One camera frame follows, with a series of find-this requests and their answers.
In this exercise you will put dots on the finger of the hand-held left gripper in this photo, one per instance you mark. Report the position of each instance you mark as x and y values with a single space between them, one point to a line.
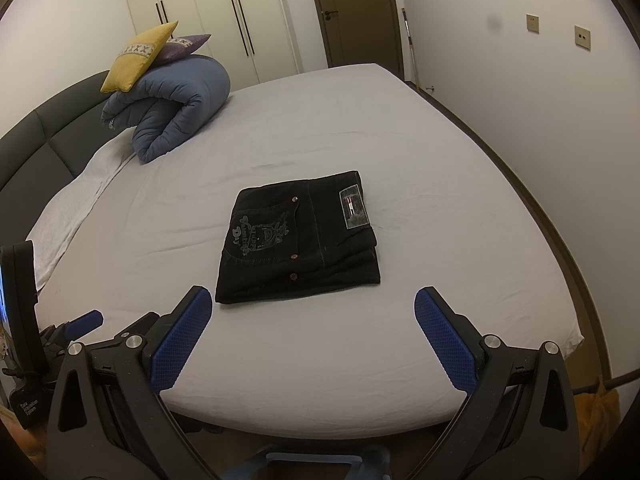
85 323

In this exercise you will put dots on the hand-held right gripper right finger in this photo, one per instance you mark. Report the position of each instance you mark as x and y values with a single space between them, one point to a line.
445 340

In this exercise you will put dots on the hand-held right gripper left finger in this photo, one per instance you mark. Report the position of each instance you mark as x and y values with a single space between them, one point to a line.
182 340

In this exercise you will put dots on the black denim pants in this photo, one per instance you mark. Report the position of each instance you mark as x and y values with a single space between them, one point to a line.
280 270

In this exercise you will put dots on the white towel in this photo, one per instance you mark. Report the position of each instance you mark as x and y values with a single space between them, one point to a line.
75 195

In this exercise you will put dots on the yellow bag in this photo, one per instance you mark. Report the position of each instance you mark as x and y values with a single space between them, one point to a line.
600 407

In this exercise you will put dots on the grey padded headboard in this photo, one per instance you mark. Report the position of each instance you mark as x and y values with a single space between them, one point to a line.
40 130

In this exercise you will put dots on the bed with white sheet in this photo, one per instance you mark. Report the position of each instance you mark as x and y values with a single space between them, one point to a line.
350 135

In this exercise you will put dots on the blue-grey quilted duvet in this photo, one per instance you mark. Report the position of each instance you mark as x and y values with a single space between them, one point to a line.
180 105

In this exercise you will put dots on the yellow cushion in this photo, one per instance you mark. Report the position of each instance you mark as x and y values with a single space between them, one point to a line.
135 60

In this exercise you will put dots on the purple cushion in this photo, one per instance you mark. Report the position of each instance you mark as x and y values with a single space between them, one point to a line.
189 45

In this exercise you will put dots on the grey broom stick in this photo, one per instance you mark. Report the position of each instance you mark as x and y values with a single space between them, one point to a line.
410 45

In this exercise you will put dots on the white wardrobe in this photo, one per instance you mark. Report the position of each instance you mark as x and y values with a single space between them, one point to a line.
200 0

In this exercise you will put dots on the brown wooden door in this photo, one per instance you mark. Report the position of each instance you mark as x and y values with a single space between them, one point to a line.
360 10

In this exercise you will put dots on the dark brown bed frame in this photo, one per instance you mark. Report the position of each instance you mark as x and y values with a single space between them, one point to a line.
560 230

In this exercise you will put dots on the beige wall socket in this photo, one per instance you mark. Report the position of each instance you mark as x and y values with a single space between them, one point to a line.
533 23
582 37

